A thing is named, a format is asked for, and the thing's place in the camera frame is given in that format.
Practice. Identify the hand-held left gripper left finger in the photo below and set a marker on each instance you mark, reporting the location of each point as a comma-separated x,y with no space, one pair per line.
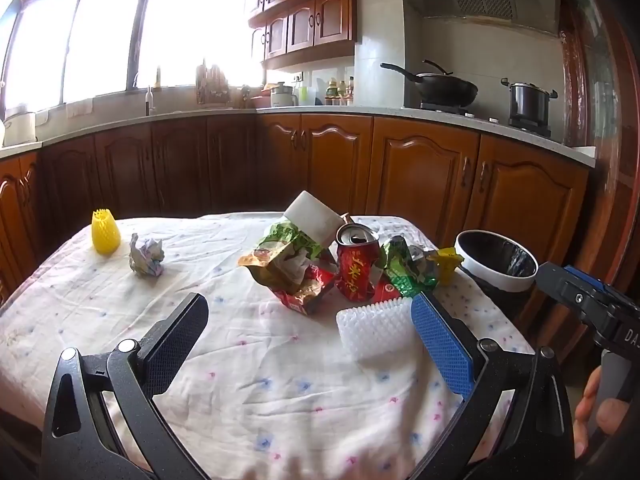
175,340

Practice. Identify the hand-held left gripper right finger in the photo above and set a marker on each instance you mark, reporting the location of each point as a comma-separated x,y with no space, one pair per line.
442,345

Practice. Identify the dark red packet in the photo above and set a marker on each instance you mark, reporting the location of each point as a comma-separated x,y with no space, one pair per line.
387,290

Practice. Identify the white bin with black bag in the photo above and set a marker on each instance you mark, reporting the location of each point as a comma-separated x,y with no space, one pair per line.
500,262

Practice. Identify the white foam block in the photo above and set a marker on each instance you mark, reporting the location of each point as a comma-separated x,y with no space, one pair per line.
312,215

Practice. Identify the person's right hand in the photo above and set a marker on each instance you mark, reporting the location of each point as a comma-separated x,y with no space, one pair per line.
612,417

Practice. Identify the white foam fruit net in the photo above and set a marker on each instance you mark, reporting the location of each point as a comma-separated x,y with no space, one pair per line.
375,330

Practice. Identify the green foil wrapper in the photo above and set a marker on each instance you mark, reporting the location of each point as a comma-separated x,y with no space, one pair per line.
406,270

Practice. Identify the yellow plastic piece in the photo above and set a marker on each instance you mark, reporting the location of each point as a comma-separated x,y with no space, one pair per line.
446,260

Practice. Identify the white floral tablecloth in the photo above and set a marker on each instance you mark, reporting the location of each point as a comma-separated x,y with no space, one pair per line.
250,385

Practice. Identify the crumpled paper ball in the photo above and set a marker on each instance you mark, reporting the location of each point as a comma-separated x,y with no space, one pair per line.
146,256

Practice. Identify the red crushed drink can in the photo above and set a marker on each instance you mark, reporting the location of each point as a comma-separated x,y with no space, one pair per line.
356,267

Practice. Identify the brown crumpled snack bag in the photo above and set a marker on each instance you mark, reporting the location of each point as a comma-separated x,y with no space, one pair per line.
280,272

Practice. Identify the yellow foam fruit net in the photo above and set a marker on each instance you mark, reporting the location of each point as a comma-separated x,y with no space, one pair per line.
106,231

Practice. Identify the red torn carton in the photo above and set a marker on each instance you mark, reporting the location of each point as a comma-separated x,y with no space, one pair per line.
306,296

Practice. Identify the green snack wrapper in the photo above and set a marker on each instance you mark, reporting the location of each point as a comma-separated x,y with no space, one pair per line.
287,237

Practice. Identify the wooden lower cabinets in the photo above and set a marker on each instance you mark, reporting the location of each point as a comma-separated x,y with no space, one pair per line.
325,160

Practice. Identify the wooden cabinets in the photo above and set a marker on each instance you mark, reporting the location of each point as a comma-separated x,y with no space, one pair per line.
325,160
310,15

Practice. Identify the steel cooking pot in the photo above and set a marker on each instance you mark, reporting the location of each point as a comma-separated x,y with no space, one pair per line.
529,100

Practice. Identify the gas stove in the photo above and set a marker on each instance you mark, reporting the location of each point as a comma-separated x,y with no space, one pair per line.
480,112

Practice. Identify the grey kitchen countertop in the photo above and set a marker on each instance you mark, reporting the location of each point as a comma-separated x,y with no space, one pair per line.
390,111

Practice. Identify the black wok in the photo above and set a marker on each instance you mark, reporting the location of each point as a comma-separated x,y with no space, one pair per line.
442,87

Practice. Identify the utensil holder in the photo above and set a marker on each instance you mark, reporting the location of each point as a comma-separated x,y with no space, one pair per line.
211,85

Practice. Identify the row of condiment bottles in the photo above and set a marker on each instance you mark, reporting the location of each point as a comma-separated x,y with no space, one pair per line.
340,92

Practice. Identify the kitchen window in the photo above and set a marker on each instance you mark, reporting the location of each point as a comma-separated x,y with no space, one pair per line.
110,35

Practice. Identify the wooden upper cabinets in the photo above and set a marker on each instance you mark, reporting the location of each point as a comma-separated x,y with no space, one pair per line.
310,15

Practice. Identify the wooden door frame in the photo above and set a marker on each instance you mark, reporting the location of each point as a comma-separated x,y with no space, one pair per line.
600,110

